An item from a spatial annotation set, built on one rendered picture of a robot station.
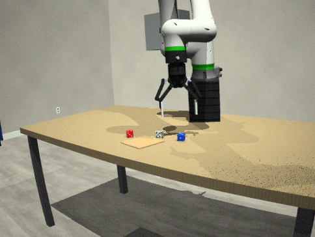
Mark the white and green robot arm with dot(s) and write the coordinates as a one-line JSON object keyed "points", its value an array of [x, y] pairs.
{"points": [[192, 39]]}

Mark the blue die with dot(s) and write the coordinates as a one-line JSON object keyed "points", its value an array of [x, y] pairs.
{"points": [[181, 136]]}

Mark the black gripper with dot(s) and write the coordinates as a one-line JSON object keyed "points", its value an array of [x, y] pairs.
{"points": [[177, 82]]}

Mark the red die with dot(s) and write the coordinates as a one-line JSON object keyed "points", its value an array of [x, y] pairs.
{"points": [[129, 133]]}

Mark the tan square mat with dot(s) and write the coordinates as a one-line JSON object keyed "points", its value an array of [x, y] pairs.
{"points": [[142, 142]]}

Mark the white die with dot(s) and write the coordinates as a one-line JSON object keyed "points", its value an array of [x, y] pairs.
{"points": [[159, 133]]}

